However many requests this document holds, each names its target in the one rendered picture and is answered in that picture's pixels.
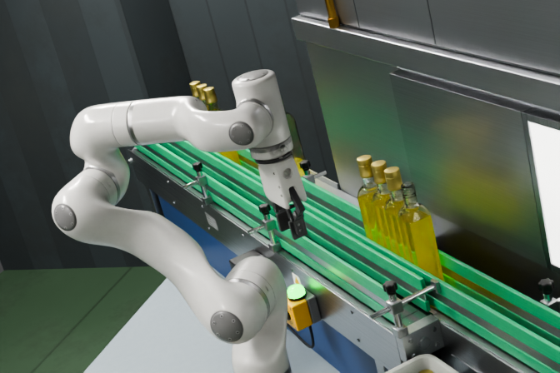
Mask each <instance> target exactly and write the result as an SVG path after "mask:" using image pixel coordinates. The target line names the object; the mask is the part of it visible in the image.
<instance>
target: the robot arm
mask: <svg viewBox="0 0 560 373"><path fill-rule="evenodd" d="M232 89H233V92H234V95H235V98H236V102H237V108H236V109H233V110H229V111H218V112H209V111H208V109H207V107H206V105H205V104H204V103H203V102H202V101H201V100H200V99H198V98H196V97H191V96H180V97H162V98H153V99H144V100H136V101H128V102H113V103H106V104H99V105H95V106H91V107H87V108H85V109H84V110H82V111H81V112H79V113H78V115H77V116H76V117H75V119H74V121H73V124H72V128H71V132H70V145H71V148H72V151H73V152H74V154H75V155H76V156H78V157H80V158H82V159H83V160H84V161H85V167H84V169H83V171H82V172H81V173H80V174H78V175H77V176H76V177H74V178H73V179H72V180H71V181H70V182H69V183H68V184H67V185H66V186H65V187H64V188H62V189H61V190H60V191H59V193H58V194H57V195H56V196H55V198H54V200H53V203H52V218H53V220H54V222H55V224H56V225H57V227H58V228H59V229H60V230H61V231H62V232H63V233H65V234H66V235H67V236H70V237H71V238H73V239H75V240H77V241H81V242H84V243H88V244H93V245H100V246H110V247H115V248H117V249H120V250H123V251H126V252H128V253H131V254H133V255H134V256H136V257H137V258H139V259H141V260H142V261H144V262H145V263H147V264H148V265H150V266H151V267H152V268H154V269H155V270H157V271H159V272H160V273H161V274H163V275H164V276H165V277H166V278H167V279H168V280H170V282H172V283H173V284H174V285H175V287H176V288H177V289H178V290H179V292H180V293H181V295H182V297H183V298H184V300H185V301H186V302H187V304H188V305H189V307H190V308H191V310H192V312H193V313H194V315H195V316H196V317H197V318H198V320H199V321H200V322H201V324H202V325H203V326H204V327H205V328H206V329H207V330H208V331H209V333H210V334H212V335H213V336H214V337H216V338H217V339H219V340H220V341H222V342H225V343H228V344H232V368H233V372H234V373H292V369H291V366H290V362H289V359H288V353H287V348H286V336H287V324H288V293H287V287H286V283H285V280H284V278H283V274H282V273H281V271H280V270H279V268H278V266H277V265H276V264H275V263H274V262H273V261H271V260H269V259H267V258H266V257H262V256H250V257H247V258H245V259H243V260H241V261H240V262H239V263H238V264H237V265H235V267H234V268H233V269H232V270H231V271H230V272H229V273H228V275H227V276H226V278H225V279H222V278H221V277H220V276H219V275H218V274H217V273H216V272H215V270H213V268H212V267H211V266H210V264H209V262H208V260H207V258H206V256H205V253H204V251H203V249H202V248H201V247H200V246H199V244H198V243H197V242H196V241H195V240H194V239H193V238H192V237H191V236H189V235H188V234H187V233H186V232H185V231H184V230H182V229H181V228H180V227H178V226H176V225H175V224H173V223H172V222H170V221H169V220H168V219H167V218H165V217H163V216H161V215H159V214H157V213H155V212H151V211H139V210H131V209H126V208H121V207H118V206H115V205H117V204H118V203H119V201H120V200H121V199H122V198H123V196H124V195H125V193H126V191H127V188H128V183H129V178H130V171H129V166H128V164H127V162H126V161H125V159H124V157H123V155H122V153H121V152H120V150H119V147H132V146H141V145H151V144H158V143H167V142H182V141H189V142H190V143H191V144H192V145H193V146H194V147H196V148H197V149H198V150H201V151H204V152H234V151H240V150H245V149H249V151H250V154H251V157H252V158H253V159H254V160H255V162H256V163H257V164H258V169H259V173H260V177H261V181H262V186H263V190H264V192H265V194H266V197H267V198H268V199H269V200H270V201H271V203H272V206H273V210H274V212H275V213H276V214H275V215H276V218H277V223H278V227H279V231H286V230H287V229H290V231H291V234H292V238H293V240H297V239H298V238H300V237H303V236H306V235H307V233H308V231H307V228H306V225H305V221H304V215H303V212H304V211H305V207H304V205H303V203H302V201H306V200H307V196H306V192H305V190H304V186H303V182H302V179H301V176H300V173H299V171H298V167H297V165H296V162H295V161H294V159H293V156H292V154H293V150H292V149H293V140H292V137H291V133H290V130H289V126H288V120H287V117H286V113H285V111H284V107H283V101H282V98H281V94H280V91H279V87H278V81H277V78H276V74H275V72H274V71H272V70H267V69H263V70H256V71H251V72H247V73H244V74H243V75H241V76H239V77H237V78H235V79H234V80H233V81H232ZM290 202H293V204H292V205H290V206H289V203H290ZM294 207H295V208H296V209H295V211H293V213H292V212H291V210H290V209H292V208H294Z"/></svg>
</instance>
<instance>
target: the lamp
mask: <svg viewBox="0 0 560 373"><path fill-rule="evenodd" d="M287 297H288V299H289V300H290V301H300V300H302V299H304V298H305V297H306V292H305V290H304V287H303V286H302V285H300V284H295V285H292V286H290V287H288V289H287Z"/></svg>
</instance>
